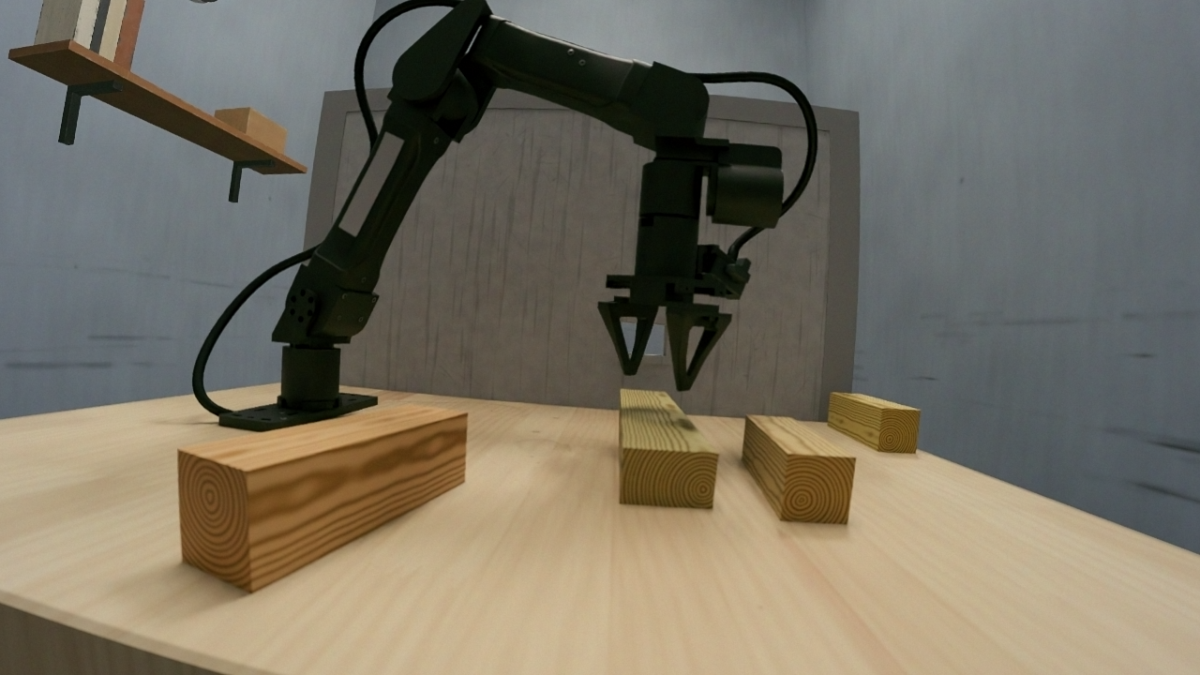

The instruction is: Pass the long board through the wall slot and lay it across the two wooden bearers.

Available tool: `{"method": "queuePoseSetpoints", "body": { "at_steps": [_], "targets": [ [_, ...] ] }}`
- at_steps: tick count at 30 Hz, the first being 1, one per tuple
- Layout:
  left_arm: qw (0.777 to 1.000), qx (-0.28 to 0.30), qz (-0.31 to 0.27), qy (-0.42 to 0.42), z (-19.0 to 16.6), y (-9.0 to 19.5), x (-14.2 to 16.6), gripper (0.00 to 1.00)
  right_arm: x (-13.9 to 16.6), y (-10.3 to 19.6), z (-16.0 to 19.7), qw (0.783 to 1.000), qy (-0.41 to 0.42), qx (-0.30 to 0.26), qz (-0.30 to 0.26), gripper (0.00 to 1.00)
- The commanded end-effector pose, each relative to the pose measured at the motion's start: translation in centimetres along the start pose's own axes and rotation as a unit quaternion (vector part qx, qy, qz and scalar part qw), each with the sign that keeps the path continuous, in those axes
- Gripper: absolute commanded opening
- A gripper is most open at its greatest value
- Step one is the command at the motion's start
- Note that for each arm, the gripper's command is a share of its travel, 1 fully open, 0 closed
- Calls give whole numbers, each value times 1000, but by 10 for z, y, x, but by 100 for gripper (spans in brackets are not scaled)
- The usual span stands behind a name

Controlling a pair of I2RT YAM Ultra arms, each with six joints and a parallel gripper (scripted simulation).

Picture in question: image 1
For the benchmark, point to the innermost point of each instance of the grey panel wall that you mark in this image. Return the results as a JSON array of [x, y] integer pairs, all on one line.
[[490, 287]]

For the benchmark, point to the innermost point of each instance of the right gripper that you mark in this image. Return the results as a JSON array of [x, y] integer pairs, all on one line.
[[669, 248]]

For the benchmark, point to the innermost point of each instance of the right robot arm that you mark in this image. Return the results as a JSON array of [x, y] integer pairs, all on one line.
[[332, 297]]

